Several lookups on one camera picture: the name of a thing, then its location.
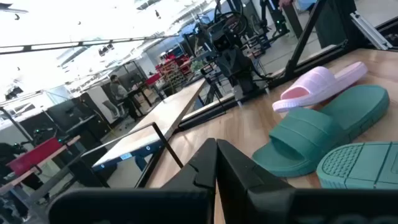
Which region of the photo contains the green rubber slide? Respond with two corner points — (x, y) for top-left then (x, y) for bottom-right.
(316, 141), (398, 190)
(252, 84), (391, 179)

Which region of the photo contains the red panel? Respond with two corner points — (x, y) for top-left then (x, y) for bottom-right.
(5, 136), (65, 177)

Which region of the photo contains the person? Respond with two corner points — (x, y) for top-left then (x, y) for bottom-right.
(108, 74), (140, 121)

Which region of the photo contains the black table frame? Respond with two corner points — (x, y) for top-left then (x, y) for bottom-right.
(178, 0), (398, 131)

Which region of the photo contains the silver aluminium extrusion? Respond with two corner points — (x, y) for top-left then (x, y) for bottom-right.
(351, 11), (393, 50)

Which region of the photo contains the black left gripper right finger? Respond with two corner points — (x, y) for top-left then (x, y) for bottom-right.
(216, 139), (398, 224)

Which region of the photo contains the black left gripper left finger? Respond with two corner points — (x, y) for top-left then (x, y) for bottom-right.
(48, 138), (218, 224)

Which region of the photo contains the long ceiling light bar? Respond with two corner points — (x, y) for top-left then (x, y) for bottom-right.
(0, 33), (180, 56)

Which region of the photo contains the wooden shelf with black frame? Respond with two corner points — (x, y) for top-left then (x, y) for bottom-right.
(80, 77), (228, 189)

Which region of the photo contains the pink rubber slide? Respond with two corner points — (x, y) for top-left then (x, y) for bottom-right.
(272, 61), (369, 113)

